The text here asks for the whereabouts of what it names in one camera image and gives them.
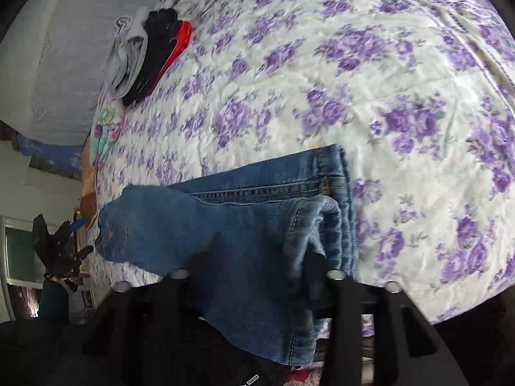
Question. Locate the blue denim jeans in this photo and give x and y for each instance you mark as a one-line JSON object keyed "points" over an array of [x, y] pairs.
{"points": [[264, 233]]}

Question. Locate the teal left sleeve forearm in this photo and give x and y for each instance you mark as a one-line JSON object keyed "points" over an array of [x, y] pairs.
{"points": [[54, 303]]}

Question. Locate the blue patterned pillow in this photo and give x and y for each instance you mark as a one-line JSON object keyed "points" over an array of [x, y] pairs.
{"points": [[63, 156]]}

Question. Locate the folded floral turquoise blanket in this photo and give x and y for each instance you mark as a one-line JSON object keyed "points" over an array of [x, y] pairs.
{"points": [[107, 123]]}

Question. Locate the lavender embroidered pillow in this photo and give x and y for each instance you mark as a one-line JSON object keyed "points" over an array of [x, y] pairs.
{"points": [[53, 65]]}

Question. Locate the folded grey sweatpants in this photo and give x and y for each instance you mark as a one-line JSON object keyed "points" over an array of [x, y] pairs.
{"points": [[128, 52]]}

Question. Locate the folded black pants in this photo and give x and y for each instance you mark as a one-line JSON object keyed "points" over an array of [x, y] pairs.
{"points": [[162, 28]]}

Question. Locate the folded red garment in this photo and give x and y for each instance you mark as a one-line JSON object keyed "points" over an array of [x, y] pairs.
{"points": [[182, 41]]}

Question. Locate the purple floral bedspread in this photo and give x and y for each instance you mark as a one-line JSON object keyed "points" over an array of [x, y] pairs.
{"points": [[419, 93]]}

